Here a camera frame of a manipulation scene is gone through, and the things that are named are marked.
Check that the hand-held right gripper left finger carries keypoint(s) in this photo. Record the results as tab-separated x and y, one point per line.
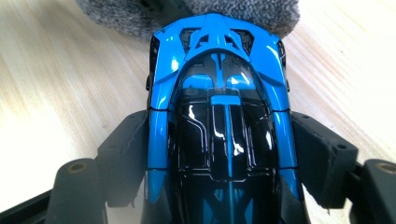
124	155

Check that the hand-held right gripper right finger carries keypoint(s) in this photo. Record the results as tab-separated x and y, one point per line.
327	161

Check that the blue and black toy car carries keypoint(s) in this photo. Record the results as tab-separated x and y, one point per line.
224	140

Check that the grey terry cloth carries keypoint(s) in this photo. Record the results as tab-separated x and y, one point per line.
124	15

